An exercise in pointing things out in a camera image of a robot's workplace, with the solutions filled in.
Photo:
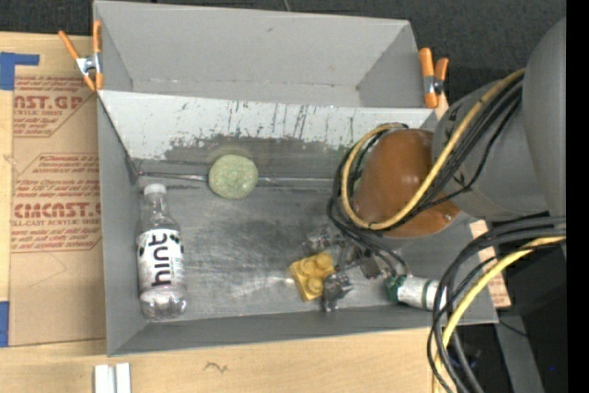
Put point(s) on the green ball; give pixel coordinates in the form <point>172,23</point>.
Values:
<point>233,176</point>

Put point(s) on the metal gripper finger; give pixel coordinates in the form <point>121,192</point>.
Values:
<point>337,290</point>
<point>319,239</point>

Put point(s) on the yellow toy brick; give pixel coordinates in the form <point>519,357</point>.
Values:
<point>309,276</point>

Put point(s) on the brown cardboard board red print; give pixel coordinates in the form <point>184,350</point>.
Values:
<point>55,280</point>

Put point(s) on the grey metal bin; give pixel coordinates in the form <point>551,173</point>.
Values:
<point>239,239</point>

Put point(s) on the clear plastic bottle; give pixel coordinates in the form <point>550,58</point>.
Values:
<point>161,257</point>

